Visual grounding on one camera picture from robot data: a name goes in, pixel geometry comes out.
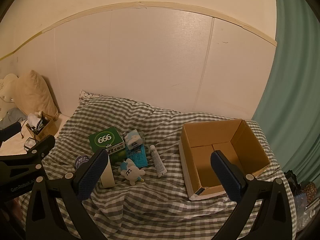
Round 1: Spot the white blue small box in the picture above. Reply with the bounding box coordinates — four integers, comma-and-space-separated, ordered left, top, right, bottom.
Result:
124, 129, 143, 150

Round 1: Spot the beige pillow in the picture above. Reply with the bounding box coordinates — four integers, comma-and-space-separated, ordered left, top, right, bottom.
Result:
15, 70, 59, 115

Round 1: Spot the patterned pillow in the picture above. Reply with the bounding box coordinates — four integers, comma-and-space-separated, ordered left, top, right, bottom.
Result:
79, 90, 105, 103

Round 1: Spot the small cardboard box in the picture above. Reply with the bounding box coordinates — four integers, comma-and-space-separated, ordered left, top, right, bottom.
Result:
26, 112, 59, 142

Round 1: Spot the white carton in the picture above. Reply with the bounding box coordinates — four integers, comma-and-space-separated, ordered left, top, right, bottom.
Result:
100, 156, 116, 188

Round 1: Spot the white plush toy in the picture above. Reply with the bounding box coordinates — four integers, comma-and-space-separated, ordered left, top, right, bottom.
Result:
118, 158, 145, 186

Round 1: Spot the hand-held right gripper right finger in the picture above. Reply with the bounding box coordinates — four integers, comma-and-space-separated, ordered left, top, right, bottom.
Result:
210, 150, 293, 240

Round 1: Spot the white cushion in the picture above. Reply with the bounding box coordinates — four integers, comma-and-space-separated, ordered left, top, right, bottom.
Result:
0, 74, 19, 120

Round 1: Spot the grey cloth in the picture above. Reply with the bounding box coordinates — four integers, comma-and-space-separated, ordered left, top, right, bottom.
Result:
0, 108, 27, 130

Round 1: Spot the white charger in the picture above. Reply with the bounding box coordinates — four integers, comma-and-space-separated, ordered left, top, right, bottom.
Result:
24, 138, 35, 152

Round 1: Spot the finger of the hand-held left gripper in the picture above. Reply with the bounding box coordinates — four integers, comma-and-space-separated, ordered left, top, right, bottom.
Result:
0, 122, 22, 143
0, 135, 56, 170

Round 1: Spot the white cloth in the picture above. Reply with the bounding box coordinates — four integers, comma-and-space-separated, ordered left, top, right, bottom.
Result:
27, 112, 44, 130

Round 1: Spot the dark blue jar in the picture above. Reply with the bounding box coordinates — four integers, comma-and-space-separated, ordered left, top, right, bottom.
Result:
74, 155, 90, 172

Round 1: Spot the patterned plastic bag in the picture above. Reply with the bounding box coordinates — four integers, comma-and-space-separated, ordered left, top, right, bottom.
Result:
294, 181, 320, 230

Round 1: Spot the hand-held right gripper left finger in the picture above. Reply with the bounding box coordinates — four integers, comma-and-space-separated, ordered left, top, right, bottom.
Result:
25, 149, 109, 240

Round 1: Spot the green medicine box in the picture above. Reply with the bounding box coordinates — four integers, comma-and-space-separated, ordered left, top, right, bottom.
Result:
89, 127, 125, 165

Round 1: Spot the large cardboard box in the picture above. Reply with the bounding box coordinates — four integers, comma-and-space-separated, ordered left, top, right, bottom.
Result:
179, 119, 271, 201

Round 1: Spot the grey checked blanket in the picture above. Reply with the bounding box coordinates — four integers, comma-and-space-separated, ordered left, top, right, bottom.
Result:
19, 96, 298, 240

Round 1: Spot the teal flat package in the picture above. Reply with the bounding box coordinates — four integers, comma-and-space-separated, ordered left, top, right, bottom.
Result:
126, 144, 148, 168

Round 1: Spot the white tube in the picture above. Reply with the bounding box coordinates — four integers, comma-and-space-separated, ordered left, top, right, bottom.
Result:
149, 144, 167, 178

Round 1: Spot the green curtain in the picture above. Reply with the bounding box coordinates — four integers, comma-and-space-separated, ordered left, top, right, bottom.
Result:
251, 0, 320, 183

